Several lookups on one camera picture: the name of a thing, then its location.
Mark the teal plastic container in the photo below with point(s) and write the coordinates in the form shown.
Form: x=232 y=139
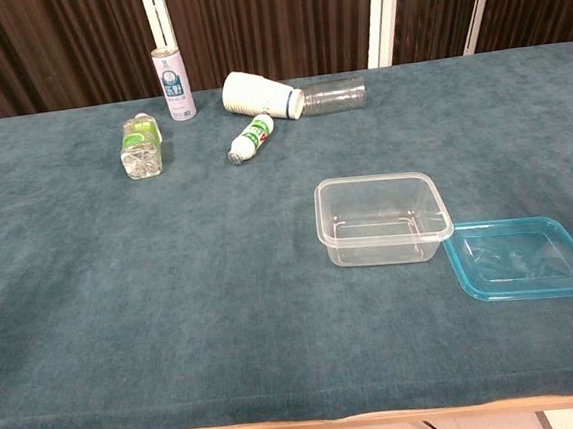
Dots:
x=521 y=259

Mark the clear plastic food container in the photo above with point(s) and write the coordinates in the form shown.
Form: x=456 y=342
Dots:
x=382 y=216

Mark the small white bottle green label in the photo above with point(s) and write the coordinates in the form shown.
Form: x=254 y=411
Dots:
x=252 y=137

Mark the clear plastic cup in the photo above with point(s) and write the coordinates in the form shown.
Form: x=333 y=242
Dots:
x=336 y=95

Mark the teal velvet tablecloth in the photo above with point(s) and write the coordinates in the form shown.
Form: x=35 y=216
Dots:
x=172 y=285

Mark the clear bottle with green label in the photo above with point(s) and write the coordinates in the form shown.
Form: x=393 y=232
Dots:
x=141 y=147

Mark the white drink can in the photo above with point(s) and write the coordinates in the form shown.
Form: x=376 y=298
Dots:
x=173 y=86

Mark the white partition post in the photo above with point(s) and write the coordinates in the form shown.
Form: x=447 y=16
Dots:
x=157 y=15
x=382 y=15
x=480 y=7

